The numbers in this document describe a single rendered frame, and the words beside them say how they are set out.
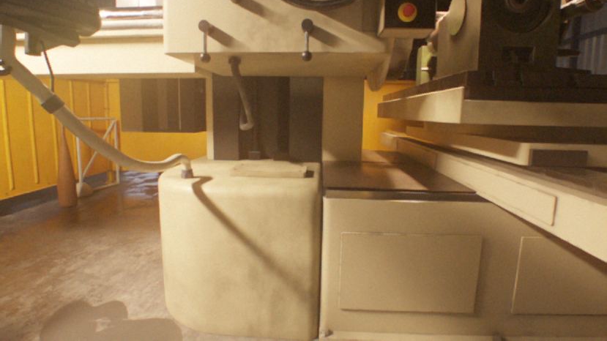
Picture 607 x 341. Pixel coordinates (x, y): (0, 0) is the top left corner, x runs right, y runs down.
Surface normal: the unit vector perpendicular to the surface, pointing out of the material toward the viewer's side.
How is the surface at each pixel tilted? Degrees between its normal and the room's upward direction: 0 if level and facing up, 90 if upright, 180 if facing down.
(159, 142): 90
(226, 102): 90
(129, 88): 90
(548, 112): 90
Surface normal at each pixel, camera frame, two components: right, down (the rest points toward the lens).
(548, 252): -0.06, 0.12
